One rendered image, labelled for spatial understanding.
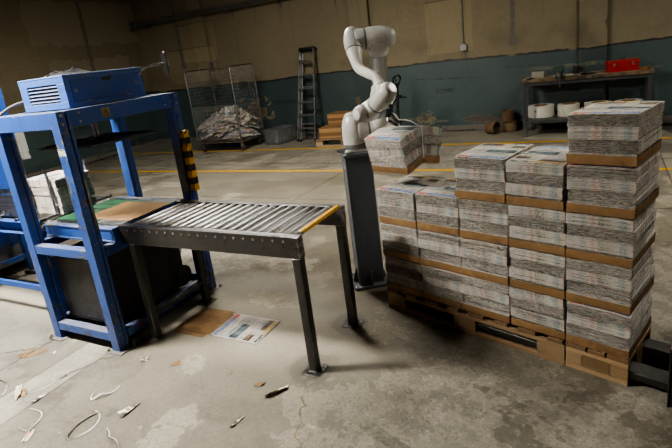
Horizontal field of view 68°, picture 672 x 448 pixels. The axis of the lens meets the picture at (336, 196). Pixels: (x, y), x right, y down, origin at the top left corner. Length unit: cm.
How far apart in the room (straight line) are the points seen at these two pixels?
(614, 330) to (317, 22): 892
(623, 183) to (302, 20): 902
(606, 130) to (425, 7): 759
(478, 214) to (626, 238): 72
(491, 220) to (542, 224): 27
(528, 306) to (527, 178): 69
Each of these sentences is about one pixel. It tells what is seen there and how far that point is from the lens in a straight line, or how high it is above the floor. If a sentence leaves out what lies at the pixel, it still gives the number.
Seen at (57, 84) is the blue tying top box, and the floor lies 170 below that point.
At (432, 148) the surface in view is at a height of 104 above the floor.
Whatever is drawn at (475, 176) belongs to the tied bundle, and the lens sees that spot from 275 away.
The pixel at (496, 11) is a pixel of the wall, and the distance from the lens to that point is 949.
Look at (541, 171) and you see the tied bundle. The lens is 257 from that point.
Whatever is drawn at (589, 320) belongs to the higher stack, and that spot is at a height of 29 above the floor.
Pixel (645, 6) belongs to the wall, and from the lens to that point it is 936.
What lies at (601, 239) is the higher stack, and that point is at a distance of 258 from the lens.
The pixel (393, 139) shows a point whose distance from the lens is 296.
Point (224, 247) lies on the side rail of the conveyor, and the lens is 289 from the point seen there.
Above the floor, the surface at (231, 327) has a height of 1.
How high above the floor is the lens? 167
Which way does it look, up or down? 16 degrees down
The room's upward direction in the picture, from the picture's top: 7 degrees counter-clockwise
